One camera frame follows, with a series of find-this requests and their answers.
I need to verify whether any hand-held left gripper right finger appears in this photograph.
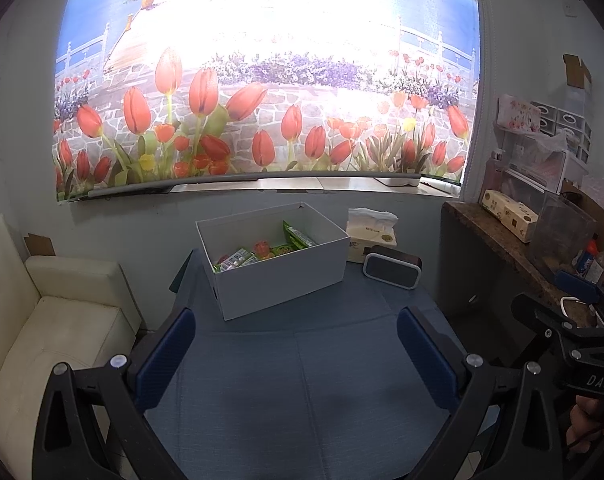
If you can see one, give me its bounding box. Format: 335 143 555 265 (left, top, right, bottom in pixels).
397 305 573 480

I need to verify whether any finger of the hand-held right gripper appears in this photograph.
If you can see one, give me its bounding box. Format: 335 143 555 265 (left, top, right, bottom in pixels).
512 292 604 361
554 270 604 328

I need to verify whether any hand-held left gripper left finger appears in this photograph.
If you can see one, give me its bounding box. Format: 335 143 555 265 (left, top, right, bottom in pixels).
32 306 198 480

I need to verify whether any white cardboard box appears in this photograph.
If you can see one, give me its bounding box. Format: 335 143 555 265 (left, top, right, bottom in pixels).
195 202 351 322

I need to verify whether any person's right hand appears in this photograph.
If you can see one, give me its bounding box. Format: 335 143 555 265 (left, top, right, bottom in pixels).
569 395 604 453

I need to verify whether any clear plastic container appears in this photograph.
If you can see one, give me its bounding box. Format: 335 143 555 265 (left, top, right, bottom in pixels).
527 192 597 273

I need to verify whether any dark wooden counter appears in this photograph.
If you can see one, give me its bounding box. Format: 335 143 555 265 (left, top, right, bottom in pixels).
441 200 604 331

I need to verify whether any grey portable speaker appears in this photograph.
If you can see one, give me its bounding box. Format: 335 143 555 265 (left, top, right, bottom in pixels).
363 245 423 292

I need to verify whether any cream patterned tissue box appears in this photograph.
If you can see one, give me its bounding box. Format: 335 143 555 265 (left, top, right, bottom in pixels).
482 189 539 243

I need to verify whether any white leather sofa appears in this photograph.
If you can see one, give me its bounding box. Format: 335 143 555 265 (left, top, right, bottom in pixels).
0 212 143 480

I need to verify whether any green white snack packet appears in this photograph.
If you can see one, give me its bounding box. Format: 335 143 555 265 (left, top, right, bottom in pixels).
214 247 259 275

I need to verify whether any clear storage bin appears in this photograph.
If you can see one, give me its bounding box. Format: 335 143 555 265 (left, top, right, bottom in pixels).
482 135 590 211

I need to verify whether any white tissue pack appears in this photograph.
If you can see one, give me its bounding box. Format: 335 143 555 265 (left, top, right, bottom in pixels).
345 207 399 264

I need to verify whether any blue tablecloth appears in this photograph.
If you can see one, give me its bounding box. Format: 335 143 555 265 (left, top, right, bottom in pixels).
144 247 500 480

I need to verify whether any small plastic drawer unit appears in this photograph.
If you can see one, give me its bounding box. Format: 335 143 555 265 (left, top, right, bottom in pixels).
529 102 593 161

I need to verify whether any light green snack packet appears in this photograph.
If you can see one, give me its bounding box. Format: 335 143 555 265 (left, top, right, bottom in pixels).
282 220 317 250

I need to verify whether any grey poster bottom rod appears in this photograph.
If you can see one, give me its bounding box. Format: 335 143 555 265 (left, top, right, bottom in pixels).
87 172 423 198

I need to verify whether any pink floral pouch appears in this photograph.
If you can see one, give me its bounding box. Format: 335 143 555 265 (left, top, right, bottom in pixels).
497 92 542 133

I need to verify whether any cardboard piece on wall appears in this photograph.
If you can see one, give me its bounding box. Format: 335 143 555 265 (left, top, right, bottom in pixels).
23 232 58 259
562 53 593 93

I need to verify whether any tulip wall poster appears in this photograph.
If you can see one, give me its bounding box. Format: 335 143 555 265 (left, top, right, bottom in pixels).
54 0 479 203

